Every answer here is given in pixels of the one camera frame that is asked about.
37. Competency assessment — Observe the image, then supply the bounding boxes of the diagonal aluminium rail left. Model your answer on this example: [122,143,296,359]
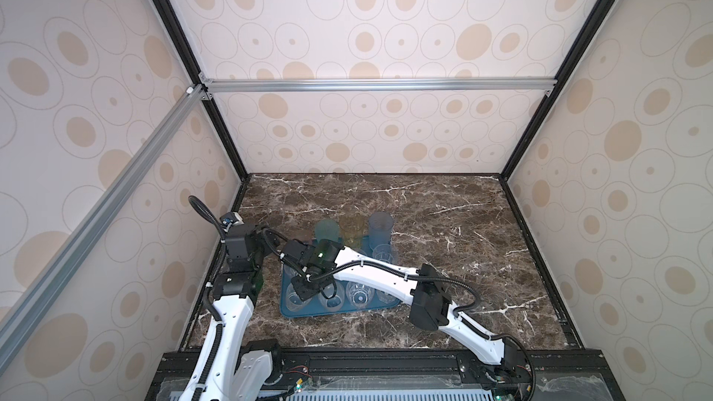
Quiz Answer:
[1,84,206,372]

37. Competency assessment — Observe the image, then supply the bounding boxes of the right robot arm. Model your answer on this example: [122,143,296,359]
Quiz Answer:
[256,226,536,400]

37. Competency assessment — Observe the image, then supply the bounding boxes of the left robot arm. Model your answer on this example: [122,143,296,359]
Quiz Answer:
[180,195,276,400]

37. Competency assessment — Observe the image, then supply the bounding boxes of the frosted white plastic cup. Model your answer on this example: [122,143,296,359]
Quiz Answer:
[319,281,345,313]

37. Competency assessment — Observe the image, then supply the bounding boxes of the black frame post right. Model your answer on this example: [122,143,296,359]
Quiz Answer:
[501,0,616,185]

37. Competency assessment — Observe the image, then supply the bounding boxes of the black frame post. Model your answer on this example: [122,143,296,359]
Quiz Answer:
[152,0,250,182]
[501,0,616,185]

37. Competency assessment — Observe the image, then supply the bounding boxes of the blue textured plastic cup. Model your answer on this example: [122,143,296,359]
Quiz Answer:
[368,211,395,250]

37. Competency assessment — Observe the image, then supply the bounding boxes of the horizontal aluminium rail back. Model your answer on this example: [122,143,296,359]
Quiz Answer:
[204,76,557,94]

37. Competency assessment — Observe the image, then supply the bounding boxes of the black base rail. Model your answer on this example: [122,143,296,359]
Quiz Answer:
[146,347,625,401]

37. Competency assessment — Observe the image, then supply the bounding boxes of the green textured plastic cup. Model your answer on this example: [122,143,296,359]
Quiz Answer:
[314,219,341,242]

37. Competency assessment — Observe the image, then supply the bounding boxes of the yellow plastic cup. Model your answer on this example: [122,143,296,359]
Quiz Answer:
[339,215,366,250]

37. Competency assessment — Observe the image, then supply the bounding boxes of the black frame post left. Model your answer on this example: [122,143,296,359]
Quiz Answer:
[152,0,250,182]

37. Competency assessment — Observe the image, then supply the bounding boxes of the teal plastic tray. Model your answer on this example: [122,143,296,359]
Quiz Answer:
[280,265,400,319]

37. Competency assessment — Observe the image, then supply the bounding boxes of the clear faceted cup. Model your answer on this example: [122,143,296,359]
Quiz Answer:
[372,243,399,265]

